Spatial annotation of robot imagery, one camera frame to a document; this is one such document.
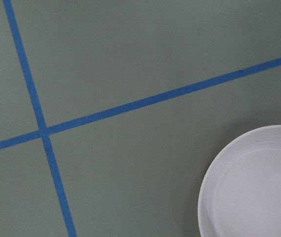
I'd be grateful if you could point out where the pink plate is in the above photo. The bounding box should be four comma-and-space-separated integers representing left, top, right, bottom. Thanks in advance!
198, 125, 281, 237

